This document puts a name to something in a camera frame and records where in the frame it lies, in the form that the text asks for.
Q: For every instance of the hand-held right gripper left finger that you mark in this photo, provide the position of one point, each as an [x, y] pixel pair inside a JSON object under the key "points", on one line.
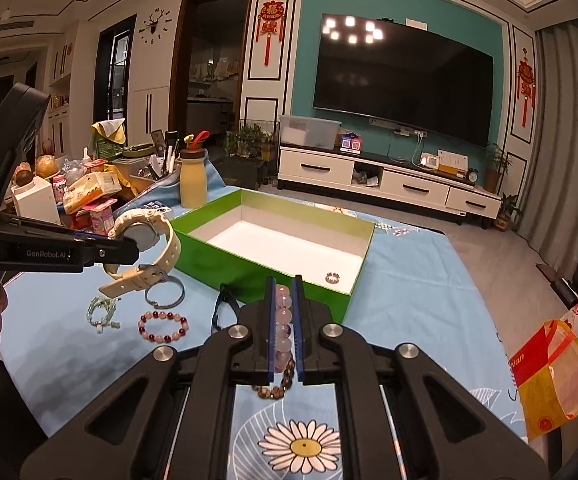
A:
{"points": [[269, 330]]}

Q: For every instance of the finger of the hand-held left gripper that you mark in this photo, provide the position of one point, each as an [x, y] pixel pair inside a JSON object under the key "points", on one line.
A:
{"points": [[119, 252]]}

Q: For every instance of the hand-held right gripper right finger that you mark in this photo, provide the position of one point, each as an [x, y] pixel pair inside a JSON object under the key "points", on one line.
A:
{"points": [[297, 330]]}

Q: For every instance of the white wrist watch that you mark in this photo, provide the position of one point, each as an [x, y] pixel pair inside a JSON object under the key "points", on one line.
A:
{"points": [[141, 232]]}

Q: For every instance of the black wrist watch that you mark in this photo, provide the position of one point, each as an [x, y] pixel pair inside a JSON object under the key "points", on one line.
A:
{"points": [[229, 300]]}

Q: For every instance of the silver bangle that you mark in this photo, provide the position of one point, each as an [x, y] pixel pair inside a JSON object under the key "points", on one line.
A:
{"points": [[155, 304]]}

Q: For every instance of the green cardboard box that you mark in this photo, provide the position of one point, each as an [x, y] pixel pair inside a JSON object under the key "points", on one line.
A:
{"points": [[229, 267]]}

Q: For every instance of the white box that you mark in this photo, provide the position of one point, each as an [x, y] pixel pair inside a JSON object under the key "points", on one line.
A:
{"points": [[34, 202]]}

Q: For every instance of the orange snack packet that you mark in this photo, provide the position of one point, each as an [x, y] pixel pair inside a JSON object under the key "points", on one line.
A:
{"points": [[89, 190]]}

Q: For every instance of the green box with yellow cloth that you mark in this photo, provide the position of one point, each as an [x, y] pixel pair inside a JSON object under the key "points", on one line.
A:
{"points": [[106, 142]]}

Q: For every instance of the yellow bottle with brown lid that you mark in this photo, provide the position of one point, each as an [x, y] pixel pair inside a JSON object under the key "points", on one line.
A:
{"points": [[195, 185]]}

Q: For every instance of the white marker pen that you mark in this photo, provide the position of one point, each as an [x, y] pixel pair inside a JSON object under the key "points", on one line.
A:
{"points": [[171, 155]]}

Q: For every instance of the blue floral tablecloth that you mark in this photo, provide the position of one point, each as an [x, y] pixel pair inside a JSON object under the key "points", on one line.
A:
{"points": [[419, 285]]}

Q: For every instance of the white television cabinet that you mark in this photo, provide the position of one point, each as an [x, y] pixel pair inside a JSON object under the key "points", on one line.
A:
{"points": [[314, 167]]}

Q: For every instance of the leafy plant on black stand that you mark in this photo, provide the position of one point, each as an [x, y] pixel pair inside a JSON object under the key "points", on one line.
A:
{"points": [[246, 140]]}

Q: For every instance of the red and blue display box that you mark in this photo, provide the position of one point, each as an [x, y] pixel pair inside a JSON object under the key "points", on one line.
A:
{"points": [[351, 143]]}

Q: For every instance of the clear plastic storage box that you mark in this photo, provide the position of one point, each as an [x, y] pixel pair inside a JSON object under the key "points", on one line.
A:
{"points": [[309, 132]]}

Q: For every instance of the white desk calendar card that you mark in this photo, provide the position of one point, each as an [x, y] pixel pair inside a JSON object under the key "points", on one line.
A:
{"points": [[453, 161]]}

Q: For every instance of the small black alarm clock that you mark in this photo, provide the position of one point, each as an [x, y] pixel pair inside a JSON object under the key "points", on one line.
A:
{"points": [[472, 175]]}

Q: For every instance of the small floor potted plant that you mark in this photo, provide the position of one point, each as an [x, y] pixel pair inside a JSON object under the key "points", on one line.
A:
{"points": [[504, 220]]}

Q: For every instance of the potted plant in brown pot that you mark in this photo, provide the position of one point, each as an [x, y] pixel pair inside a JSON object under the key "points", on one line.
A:
{"points": [[493, 180]]}

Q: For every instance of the orange and yellow plastic bag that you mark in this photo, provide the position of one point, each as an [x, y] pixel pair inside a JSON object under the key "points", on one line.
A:
{"points": [[544, 400]]}

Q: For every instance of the flat screen television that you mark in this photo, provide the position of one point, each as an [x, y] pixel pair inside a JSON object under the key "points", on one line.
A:
{"points": [[399, 85]]}

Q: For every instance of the grey curtain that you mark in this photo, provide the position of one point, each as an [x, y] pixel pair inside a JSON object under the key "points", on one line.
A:
{"points": [[564, 135]]}

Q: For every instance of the deer wall clock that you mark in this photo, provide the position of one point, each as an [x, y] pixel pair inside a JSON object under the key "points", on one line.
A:
{"points": [[154, 27]]}

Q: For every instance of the red knot wall decoration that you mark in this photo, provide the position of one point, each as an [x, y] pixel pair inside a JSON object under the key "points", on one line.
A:
{"points": [[270, 17], [525, 77]]}

